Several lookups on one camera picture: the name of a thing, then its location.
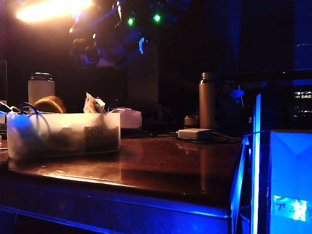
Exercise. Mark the white tape label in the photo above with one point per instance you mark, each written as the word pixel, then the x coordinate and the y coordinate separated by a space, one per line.
pixel 290 207

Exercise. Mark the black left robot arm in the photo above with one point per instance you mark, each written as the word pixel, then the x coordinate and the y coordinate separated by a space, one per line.
pixel 136 29

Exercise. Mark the translucent plastic storage box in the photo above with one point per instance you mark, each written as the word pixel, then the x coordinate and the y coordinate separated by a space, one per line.
pixel 61 136

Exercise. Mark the large blue-lit carton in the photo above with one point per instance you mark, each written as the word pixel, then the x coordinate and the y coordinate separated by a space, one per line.
pixel 291 175

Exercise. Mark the glowing ceiling lamp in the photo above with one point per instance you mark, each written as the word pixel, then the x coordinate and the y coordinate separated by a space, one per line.
pixel 52 9

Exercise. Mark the white power adapter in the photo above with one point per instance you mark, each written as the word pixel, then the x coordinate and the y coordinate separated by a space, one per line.
pixel 194 133

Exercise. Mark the brown fuzzy kiwi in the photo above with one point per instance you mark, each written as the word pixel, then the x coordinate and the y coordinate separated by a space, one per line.
pixel 50 104

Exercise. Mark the dark checkered pouch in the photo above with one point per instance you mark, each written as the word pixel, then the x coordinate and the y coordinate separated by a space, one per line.
pixel 100 137

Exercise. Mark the white cardboard box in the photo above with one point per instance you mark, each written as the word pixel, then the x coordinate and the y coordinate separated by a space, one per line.
pixel 131 119

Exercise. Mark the blue-lit vertical post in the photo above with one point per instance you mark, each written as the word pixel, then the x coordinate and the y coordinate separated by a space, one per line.
pixel 256 158

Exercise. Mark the tall metal thermos bottle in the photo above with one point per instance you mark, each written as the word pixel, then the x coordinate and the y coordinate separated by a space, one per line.
pixel 206 102

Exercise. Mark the brown wooden table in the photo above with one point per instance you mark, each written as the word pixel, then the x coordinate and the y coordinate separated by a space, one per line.
pixel 146 175

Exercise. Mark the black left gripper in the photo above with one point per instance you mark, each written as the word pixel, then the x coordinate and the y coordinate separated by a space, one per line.
pixel 90 52

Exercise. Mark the white jar with dark lid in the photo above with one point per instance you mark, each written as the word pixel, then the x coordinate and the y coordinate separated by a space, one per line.
pixel 41 90

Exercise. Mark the small metal cup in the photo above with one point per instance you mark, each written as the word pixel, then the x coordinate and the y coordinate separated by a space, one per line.
pixel 190 122

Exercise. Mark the crumpled white paper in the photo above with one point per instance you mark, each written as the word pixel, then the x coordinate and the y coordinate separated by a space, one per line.
pixel 93 103

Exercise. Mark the lit background monitor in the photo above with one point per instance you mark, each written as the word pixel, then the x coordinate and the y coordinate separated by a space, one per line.
pixel 302 101

